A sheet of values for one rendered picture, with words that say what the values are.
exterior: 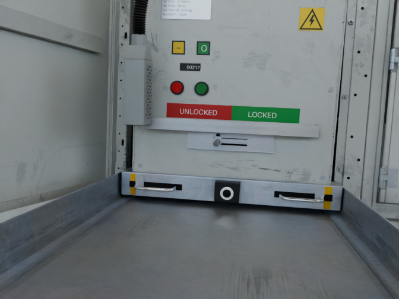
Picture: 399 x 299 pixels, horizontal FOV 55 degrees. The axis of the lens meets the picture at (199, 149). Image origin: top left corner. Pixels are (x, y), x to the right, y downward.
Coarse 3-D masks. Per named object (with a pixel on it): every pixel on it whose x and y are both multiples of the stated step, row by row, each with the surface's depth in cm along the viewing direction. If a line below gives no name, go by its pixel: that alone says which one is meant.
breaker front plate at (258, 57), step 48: (240, 0) 89; (288, 0) 88; (336, 0) 86; (192, 48) 92; (240, 48) 91; (288, 48) 89; (336, 48) 88; (192, 96) 94; (240, 96) 92; (288, 96) 91; (336, 96) 89; (144, 144) 97; (192, 144) 95; (288, 144) 92
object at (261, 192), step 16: (128, 176) 98; (144, 176) 97; (160, 176) 97; (176, 176) 96; (192, 176) 96; (208, 176) 96; (128, 192) 98; (144, 192) 98; (160, 192) 97; (176, 192) 97; (192, 192) 96; (208, 192) 96; (240, 192) 94; (256, 192) 94; (272, 192) 93; (288, 192) 93; (304, 192) 92; (336, 192) 91; (336, 208) 92
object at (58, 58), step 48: (0, 0) 75; (48, 0) 87; (96, 0) 102; (0, 48) 76; (48, 48) 88; (96, 48) 101; (0, 96) 77; (48, 96) 89; (96, 96) 105; (0, 144) 78; (48, 144) 90; (96, 144) 107; (0, 192) 79; (48, 192) 87
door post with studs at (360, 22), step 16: (352, 0) 100; (368, 0) 99; (352, 16) 100; (368, 16) 99; (352, 32) 100; (368, 32) 99; (352, 48) 101; (368, 48) 100; (352, 64) 101; (368, 64) 100; (352, 80) 101; (368, 80) 100; (352, 96) 101; (352, 112) 102; (352, 128) 102; (352, 144) 102; (336, 160) 103; (352, 160) 102; (336, 176) 104; (352, 176) 103; (352, 192) 103
